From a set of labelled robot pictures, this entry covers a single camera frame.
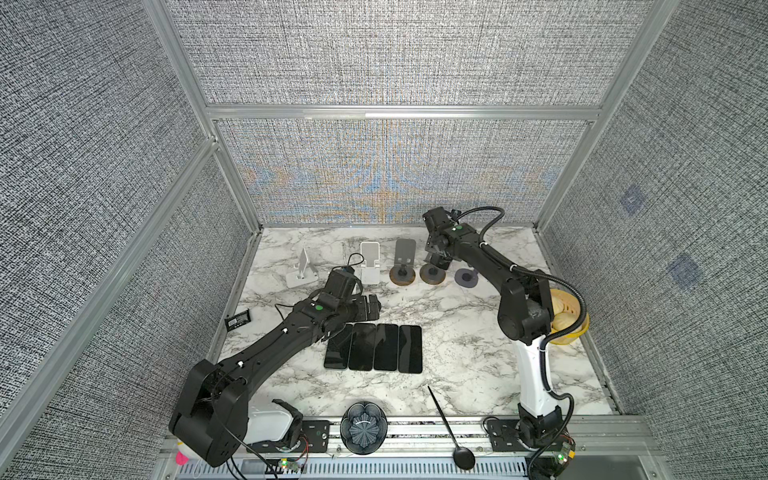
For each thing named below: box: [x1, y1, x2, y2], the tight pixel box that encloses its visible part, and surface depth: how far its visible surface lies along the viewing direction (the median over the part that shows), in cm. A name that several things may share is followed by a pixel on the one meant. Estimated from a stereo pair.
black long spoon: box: [427, 386, 476, 471], surface depth 72 cm
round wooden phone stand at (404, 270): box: [389, 238, 416, 286], surface depth 102 cm
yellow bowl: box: [550, 289, 590, 345], surface depth 95 cm
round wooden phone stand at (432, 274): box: [419, 263, 446, 285], surface depth 106 cm
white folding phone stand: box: [286, 248, 318, 288], surface depth 102 cm
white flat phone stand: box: [360, 241, 381, 285], surface depth 105 cm
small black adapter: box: [224, 309, 251, 332], surface depth 94 cm
